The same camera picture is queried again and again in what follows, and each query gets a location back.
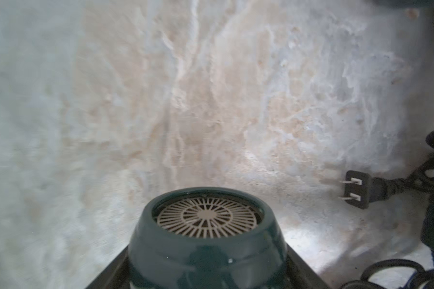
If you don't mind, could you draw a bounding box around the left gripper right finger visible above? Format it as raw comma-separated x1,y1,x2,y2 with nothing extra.
286,245,330,289

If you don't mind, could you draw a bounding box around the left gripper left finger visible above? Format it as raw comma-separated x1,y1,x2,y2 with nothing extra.
86,246,130,289

